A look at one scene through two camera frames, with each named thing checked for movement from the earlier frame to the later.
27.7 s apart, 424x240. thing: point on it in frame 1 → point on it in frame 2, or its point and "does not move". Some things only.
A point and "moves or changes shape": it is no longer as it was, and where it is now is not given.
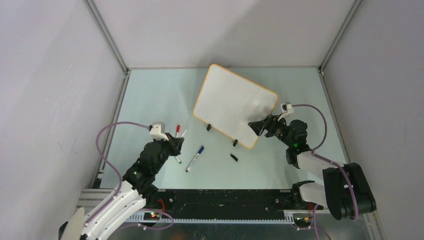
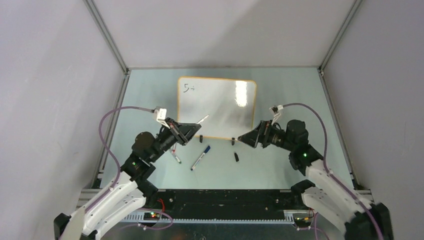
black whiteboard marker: [183, 133] moves or changes shape
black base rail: [222, 204] does not move
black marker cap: [234, 157] moves or changes shape
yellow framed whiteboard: [227, 103] moves or changes shape
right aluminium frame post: [339, 35] does not move
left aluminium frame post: [93, 9] does not move
